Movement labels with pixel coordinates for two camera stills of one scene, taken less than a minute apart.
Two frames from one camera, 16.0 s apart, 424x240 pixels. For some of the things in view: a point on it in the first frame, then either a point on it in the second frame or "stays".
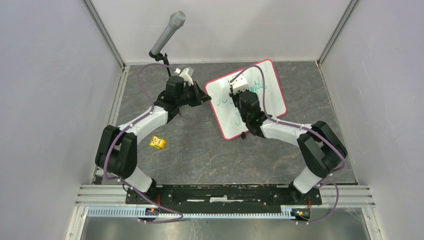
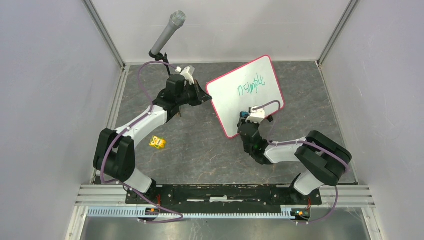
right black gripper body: (236, 98) -> (255, 124)
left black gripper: (200, 98) stays
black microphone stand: (159, 56) stays
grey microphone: (177, 19) stays
